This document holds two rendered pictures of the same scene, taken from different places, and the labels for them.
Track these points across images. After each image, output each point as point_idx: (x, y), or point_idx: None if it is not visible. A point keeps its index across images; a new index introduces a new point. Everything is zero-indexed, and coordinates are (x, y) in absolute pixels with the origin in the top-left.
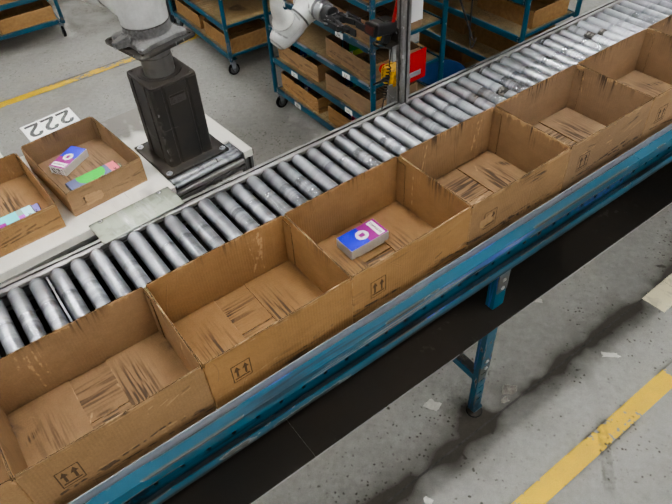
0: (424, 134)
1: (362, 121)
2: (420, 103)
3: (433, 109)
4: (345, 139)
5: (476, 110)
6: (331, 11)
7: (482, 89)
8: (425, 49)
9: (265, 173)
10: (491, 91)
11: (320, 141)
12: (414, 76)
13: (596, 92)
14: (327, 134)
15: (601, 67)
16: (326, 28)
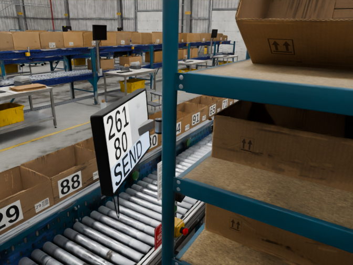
0: (142, 214)
1: (184, 217)
2: (152, 237)
3: (141, 233)
4: (186, 203)
5: (110, 238)
6: None
7: (105, 261)
8: (155, 230)
9: None
10: (97, 260)
11: (199, 201)
12: (161, 240)
13: None
14: (198, 205)
15: (24, 203)
16: None
